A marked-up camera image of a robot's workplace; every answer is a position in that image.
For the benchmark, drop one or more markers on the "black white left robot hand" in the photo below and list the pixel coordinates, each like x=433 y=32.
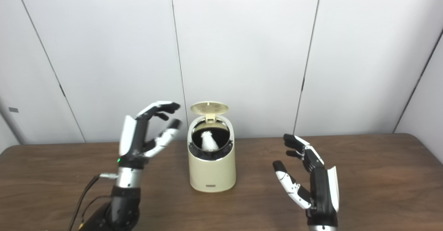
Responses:
x=133 y=144

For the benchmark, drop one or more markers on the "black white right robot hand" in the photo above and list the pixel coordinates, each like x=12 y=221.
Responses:
x=322 y=196

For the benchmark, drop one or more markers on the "small white plastic bottle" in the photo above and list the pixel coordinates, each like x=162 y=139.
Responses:
x=209 y=141

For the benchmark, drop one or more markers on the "cream round bin lid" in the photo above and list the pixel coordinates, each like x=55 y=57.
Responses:
x=209 y=108

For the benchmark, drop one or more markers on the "cream-colored round bin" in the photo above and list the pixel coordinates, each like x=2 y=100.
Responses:
x=211 y=174

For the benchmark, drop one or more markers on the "black wall panel hinge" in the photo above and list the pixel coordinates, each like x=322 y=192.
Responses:
x=62 y=91
x=303 y=84

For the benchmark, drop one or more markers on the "small gray wall tag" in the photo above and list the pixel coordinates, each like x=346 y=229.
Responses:
x=13 y=110

